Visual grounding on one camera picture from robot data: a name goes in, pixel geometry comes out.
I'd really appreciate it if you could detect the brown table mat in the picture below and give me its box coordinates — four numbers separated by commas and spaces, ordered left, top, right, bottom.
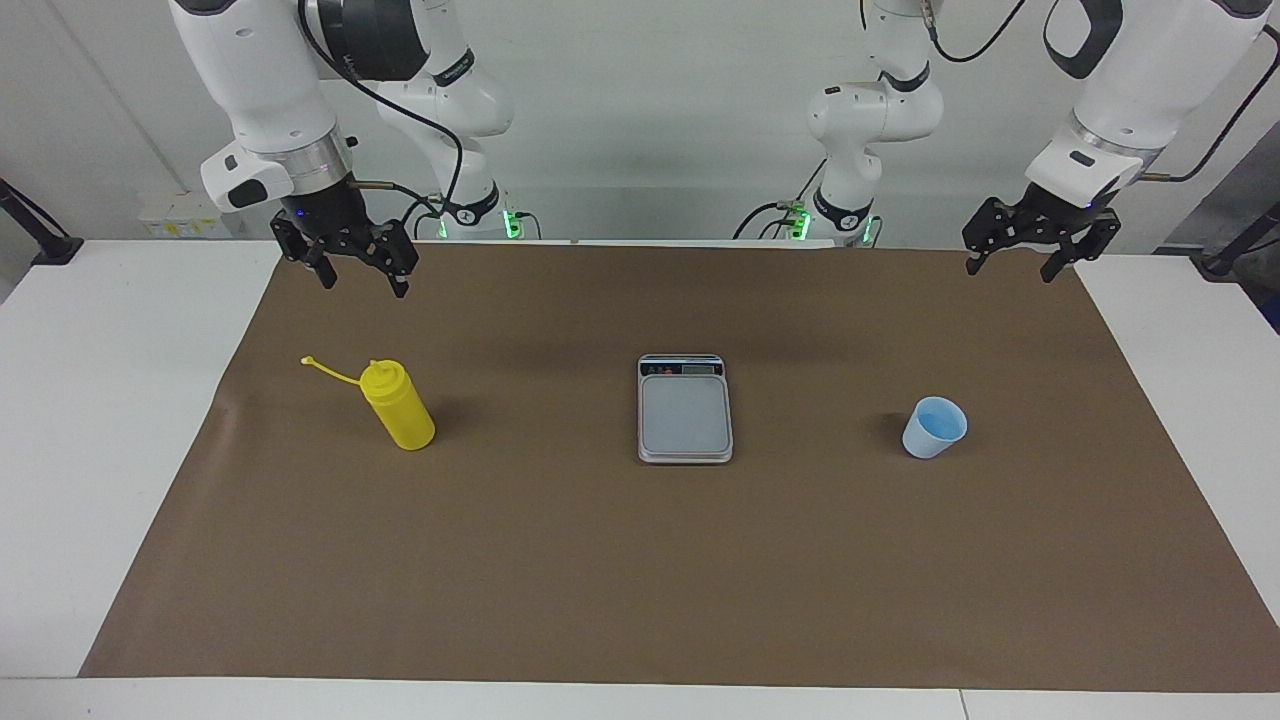
78, 243, 1280, 693

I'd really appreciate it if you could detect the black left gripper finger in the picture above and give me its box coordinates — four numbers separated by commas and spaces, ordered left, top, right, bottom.
1039, 214, 1122, 285
961, 197, 1022, 277

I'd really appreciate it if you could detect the black base cable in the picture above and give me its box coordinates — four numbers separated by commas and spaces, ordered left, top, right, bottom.
733, 160, 831, 241

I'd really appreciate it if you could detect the light blue plastic cup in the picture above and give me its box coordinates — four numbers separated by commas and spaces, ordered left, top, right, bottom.
902, 396, 969, 460

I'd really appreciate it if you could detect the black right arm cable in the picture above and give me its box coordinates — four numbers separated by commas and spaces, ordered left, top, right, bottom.
298, 0, 467, 241

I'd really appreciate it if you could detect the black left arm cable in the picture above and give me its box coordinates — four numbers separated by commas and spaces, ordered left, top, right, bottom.
925, 0, 1280, 186

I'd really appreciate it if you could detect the yellow squeeze bottle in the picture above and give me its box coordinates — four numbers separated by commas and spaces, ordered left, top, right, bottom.
300, 355, 437, 452

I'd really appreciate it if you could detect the silver digital kitchen scale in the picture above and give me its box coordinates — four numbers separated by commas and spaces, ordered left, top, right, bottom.
637, 353, 735, 466

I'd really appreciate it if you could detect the white box with yellow labels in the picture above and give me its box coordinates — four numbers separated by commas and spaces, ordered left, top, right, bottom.
138, 195, 233, 239

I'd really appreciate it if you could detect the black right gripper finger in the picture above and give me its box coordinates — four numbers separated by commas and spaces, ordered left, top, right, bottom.
352, 221, 420, 300
272, 216, 339, 292

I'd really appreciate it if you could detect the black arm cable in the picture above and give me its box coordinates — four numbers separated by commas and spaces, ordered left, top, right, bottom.
298, 0, 467, 241
925, 0, 1280, 186

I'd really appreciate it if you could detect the black clamp stand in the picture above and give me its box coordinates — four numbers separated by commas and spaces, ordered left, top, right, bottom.
1190, 200, 1280, 281
0, 178, 85, 267

